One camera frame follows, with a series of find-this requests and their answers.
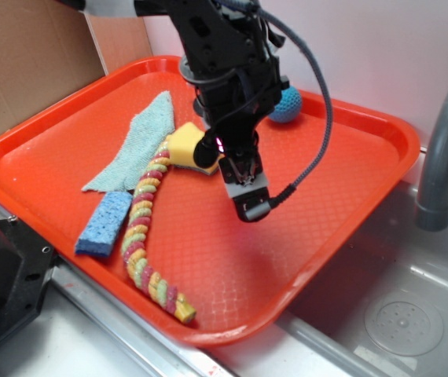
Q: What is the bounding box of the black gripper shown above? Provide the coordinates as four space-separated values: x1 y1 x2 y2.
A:
192 64 291 224

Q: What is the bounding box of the blue dimpled ball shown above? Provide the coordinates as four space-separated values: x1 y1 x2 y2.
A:
268 86 303 123

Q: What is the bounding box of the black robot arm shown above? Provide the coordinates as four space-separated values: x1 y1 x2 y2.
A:
65 1 288 222

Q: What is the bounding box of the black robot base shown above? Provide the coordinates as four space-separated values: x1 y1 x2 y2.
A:
0 217 54 344

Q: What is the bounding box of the yellow sponge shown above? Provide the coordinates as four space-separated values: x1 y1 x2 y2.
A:
167 122 218 175

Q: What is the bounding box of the light blue cloth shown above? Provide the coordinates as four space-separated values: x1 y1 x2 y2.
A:
82 91 175 192

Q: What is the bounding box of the red plastic tray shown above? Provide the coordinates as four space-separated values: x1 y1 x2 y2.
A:
0 56 420 348

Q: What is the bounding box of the blue sponge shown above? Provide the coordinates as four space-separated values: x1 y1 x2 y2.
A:
75 192 132 258

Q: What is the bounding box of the grey sink basin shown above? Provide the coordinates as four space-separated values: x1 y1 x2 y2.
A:
274 184 448 377

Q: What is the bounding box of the brown cardboard panel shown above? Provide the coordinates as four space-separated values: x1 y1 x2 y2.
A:
0 1 152 134

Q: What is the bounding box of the multicolour braided rope toy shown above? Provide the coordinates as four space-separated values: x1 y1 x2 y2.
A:
120 140 196 324

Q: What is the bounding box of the grey braided cable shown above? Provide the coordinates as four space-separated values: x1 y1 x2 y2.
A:
247 0 334 209

